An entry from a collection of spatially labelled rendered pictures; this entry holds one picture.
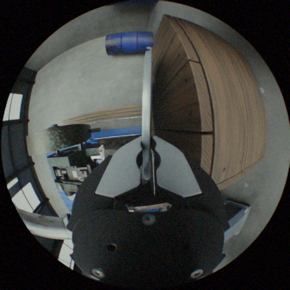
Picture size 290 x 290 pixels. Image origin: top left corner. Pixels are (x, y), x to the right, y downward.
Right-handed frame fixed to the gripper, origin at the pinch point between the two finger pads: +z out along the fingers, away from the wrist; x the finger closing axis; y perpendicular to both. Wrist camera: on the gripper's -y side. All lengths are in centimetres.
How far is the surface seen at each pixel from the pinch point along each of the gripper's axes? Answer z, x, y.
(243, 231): -21, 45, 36
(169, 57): 9.6, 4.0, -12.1
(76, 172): 43, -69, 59
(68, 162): 42, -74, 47
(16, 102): 96, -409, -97
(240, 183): 4.3, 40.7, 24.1
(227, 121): 0.1, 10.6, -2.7
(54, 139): 36, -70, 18
